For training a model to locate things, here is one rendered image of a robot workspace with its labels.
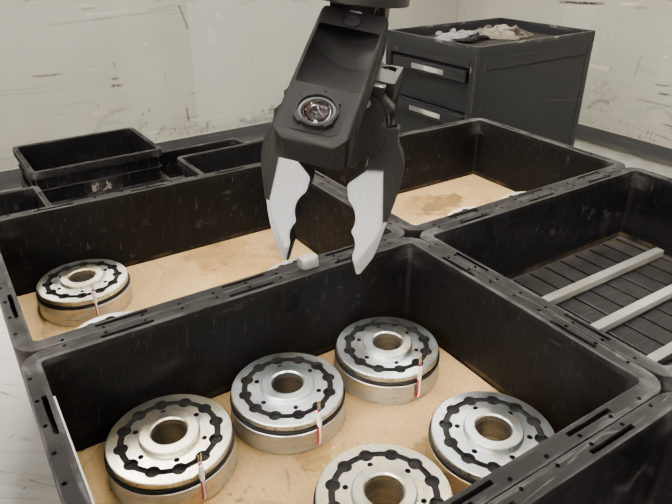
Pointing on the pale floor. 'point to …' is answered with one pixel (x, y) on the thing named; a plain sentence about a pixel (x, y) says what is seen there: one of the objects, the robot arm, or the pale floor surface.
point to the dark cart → (493, 77)
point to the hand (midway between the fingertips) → (321, 256)
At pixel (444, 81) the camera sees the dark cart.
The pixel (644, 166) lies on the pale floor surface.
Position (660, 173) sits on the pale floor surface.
